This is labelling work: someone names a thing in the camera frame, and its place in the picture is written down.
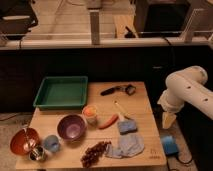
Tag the light blue cloth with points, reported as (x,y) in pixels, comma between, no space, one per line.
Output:
(129,145)

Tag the purple bowl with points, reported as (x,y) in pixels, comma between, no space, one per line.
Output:
(71,127)

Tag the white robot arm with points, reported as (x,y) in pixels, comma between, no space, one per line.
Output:
(185,86)

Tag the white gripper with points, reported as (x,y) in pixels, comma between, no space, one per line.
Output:
(171,104)

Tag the bunch of dark grapes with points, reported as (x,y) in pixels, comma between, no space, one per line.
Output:
(92,154)

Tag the light blue cup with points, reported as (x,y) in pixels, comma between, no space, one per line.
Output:
(51,143)

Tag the clear cup with orange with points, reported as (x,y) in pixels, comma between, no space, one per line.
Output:
(90,114)

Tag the blue box on floor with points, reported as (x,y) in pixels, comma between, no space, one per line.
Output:
(169,145)

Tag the wooden table board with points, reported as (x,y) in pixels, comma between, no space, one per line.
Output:
(138,108)

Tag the green plastic tray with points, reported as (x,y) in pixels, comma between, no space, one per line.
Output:
(62,92)

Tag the metal frame post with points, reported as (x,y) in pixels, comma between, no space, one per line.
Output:
(95,28)

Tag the yellow handled brush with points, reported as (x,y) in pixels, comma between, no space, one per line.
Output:
(122,110)

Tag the metal spoon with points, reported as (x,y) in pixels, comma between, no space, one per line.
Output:
(26,137)

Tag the orange-red bowl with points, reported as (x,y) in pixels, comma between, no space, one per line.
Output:
(18,143)

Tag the blue sponge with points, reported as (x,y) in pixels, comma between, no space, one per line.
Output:
(127,126)

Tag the small metal cup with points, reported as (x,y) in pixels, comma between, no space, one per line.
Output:
(37,154)

